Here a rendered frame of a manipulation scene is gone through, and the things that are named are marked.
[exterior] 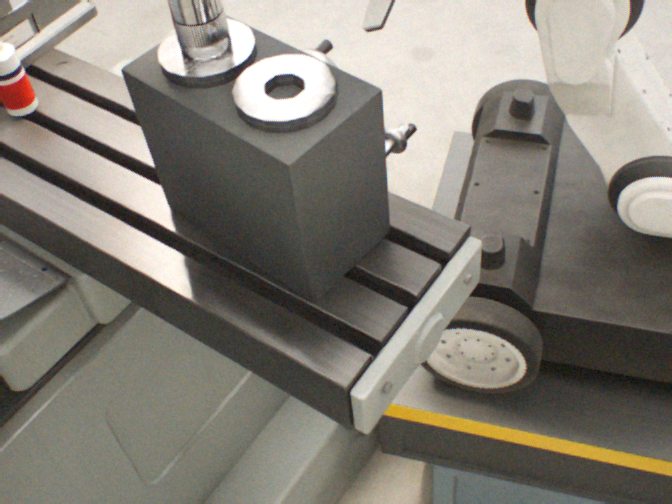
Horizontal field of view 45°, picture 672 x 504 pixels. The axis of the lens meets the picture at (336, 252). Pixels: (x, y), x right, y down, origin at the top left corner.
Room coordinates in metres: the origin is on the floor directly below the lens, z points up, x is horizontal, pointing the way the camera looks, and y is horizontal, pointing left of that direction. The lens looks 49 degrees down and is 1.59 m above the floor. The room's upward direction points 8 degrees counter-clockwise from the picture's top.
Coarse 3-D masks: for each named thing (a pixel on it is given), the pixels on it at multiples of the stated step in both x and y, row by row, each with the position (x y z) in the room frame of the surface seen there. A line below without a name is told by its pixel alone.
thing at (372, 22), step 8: (376, 0) 0.66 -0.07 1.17; (384, 0) 0.65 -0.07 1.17; (392, 0) 0.65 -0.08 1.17; (368, 8) 0.66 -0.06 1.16; (376, 8) 0.65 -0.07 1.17; (384, 8) 0.64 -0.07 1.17; (368, 16) 0.65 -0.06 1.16; (376, 16) 0.64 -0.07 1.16; (384, 16) 0.64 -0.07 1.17; (368, 24) 0.64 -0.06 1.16; (376, 24) 0.63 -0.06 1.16; (384, 24) 0.63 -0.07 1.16
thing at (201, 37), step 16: (176, 16) 0.62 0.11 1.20; (192, 16) 0.62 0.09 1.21; (208, 16) 0.62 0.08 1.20; (224, 16) 0.63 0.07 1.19; (176, 32) 0.63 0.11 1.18; (192, 32) 0.62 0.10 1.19; (208, 32) 0.62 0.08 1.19; (224, 32) 0.63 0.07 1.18; (192, 48) 0.62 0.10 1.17; (208, 48) 0.62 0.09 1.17; (224, 48) 0.62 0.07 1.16
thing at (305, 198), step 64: (128, 64) 0.65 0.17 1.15; (192, 64) 0.61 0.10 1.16; (256, 64) 0.60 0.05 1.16; (320, 64) 0.59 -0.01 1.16; (192, 128) 0.57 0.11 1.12; (256, 128) 0.53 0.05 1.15; (320, 128) 0.52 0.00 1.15; (384, 128) 0.56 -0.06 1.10; (192, 192) 0.60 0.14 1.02; (256, 192) 0.52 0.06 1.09; (320, 192) 0.50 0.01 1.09; (384, 192) 0.56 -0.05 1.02; (256, 256) 0.54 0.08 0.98; (320, 256) 0.49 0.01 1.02
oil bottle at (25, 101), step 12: (0, 48) 0.85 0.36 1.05; (12, 48) 0.86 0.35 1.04; (0, 60) 0.84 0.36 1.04; (12, 60) 0.85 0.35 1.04; (0, 72) 0.84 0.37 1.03; (12, 72) 0.84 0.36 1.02; (24, 72) 0.86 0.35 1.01; (0, 84) 0.84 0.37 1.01; (12, 84) 0.84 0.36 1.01; (24, 84) 0.85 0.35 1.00; (0, 96) 0.84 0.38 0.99; (12, 96) 0.84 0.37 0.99; (24, 96) 0.84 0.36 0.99; (12, 108) 0.84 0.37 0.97; (24, 108) 0.84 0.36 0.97
